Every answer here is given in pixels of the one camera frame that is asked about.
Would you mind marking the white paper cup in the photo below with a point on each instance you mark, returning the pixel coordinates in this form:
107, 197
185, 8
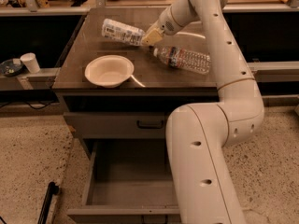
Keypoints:
31, 63

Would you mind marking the closed grey drawer front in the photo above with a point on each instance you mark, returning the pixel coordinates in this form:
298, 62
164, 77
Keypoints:
110, 125

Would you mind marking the open grey lower drawer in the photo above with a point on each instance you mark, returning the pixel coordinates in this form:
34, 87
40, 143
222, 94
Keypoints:
129, 182

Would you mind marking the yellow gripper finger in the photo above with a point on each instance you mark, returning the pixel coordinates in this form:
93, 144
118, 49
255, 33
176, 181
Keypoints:
152, 36

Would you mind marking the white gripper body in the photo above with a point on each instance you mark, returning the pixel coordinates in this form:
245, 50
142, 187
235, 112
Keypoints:
165, 25

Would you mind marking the grey drawer cabinet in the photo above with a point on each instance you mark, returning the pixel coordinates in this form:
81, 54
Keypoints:
110, 90

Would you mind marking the black bar on floor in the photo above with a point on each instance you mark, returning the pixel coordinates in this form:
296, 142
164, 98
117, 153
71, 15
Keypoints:
52, 190

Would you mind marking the dark small dish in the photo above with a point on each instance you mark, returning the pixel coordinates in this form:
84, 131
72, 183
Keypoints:
11, 67

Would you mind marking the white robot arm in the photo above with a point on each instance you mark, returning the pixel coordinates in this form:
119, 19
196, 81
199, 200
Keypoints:
196, 133

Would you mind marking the metal shelf rail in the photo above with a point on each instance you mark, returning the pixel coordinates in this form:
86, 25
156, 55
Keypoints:
26, 81

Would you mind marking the black drawer handle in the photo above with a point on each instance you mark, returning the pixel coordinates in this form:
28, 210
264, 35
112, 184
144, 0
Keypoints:
142, 124

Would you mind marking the white paper bowl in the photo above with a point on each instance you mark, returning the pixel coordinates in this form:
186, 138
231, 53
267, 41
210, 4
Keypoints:
109, 71

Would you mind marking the red label clear bottle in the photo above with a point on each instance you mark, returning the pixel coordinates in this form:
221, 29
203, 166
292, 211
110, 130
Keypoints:
184, 59

